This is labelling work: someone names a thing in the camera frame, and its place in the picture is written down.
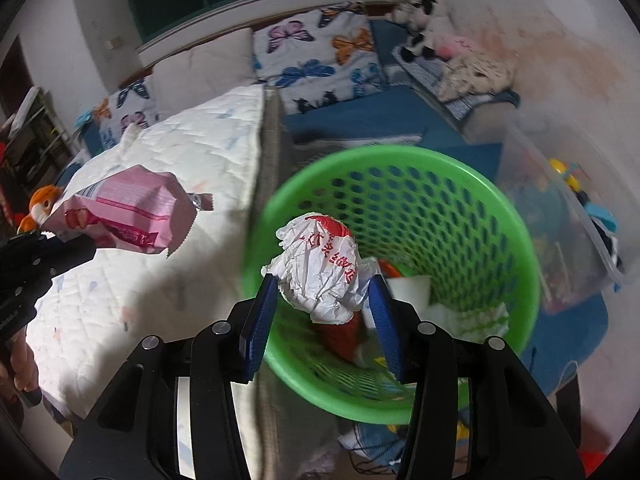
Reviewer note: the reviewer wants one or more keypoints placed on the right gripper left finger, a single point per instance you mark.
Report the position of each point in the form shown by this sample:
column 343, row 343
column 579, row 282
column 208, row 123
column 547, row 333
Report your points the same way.
column 131, row 431

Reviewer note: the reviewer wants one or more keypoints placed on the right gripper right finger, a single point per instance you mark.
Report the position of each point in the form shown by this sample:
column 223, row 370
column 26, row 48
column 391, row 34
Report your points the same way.
column 514, row 434

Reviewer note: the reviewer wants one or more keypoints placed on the pink snack bag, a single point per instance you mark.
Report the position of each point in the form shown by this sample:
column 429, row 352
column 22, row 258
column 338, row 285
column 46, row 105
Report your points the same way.
column 136, row 209

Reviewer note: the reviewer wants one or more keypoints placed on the red white plastic bag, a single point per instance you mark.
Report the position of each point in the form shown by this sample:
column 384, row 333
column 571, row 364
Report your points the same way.
column 319, row 269

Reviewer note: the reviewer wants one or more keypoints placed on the person's left hand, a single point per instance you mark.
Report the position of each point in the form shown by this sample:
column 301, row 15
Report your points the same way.
column 26, row 375

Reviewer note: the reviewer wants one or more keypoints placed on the orange plush toy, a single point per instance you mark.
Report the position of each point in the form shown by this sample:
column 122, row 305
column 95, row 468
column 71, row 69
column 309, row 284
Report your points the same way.
column 40, row 207

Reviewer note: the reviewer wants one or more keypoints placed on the white quilted bed cover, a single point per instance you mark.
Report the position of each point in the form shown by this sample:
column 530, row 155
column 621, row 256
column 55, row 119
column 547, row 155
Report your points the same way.
column 94, row 315

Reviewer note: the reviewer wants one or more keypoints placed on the left butterfly pillow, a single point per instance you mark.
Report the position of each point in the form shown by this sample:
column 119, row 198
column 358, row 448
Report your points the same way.
column 132, row 105

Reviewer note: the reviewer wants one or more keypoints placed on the butterfly pillow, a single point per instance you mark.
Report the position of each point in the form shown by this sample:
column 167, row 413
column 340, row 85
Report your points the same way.
column 319, row 58
column 132, row 105

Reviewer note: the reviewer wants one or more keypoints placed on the clear plastic storage box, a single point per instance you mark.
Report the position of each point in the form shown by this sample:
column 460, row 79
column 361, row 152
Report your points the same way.
column 580, row 214

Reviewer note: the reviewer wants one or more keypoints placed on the green plastic mesh basket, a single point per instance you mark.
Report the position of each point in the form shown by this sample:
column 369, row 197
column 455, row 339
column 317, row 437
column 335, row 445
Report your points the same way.
column 424, row 213

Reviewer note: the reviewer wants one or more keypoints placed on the grey plain pillow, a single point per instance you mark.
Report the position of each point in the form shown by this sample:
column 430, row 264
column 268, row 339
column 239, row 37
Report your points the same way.
column 195, row 76

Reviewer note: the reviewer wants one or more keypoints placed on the blue bed sheet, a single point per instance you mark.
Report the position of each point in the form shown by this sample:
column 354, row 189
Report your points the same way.
column 404, row 112

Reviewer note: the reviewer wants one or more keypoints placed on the right butterfly pillow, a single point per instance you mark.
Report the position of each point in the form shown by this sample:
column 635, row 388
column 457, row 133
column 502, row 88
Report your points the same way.
column 319, row 58

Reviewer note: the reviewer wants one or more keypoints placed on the spotted cream cloth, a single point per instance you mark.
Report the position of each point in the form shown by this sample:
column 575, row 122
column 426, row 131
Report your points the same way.
column 477, row 73

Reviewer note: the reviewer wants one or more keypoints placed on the pink plush toy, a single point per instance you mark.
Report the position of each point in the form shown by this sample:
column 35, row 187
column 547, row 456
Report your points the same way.
column 457, row 47

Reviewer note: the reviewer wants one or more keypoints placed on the black white plush cow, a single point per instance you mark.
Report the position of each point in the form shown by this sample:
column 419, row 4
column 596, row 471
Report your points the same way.
column 429, row 28

